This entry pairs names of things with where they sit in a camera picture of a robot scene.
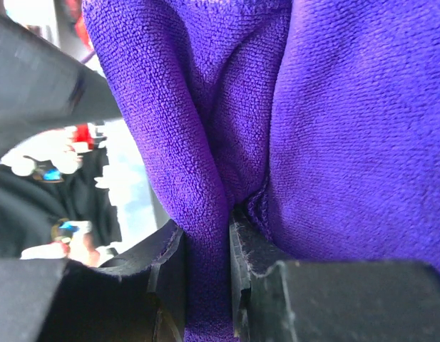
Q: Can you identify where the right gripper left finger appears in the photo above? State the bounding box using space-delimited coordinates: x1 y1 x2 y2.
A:
0 221 185 341

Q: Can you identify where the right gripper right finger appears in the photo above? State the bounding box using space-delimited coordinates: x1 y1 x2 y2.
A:
229 209 440 341

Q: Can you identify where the purple towel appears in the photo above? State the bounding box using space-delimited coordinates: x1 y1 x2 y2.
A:
83 1 440 341

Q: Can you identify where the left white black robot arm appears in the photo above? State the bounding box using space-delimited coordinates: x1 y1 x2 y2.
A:
0 14 121 159

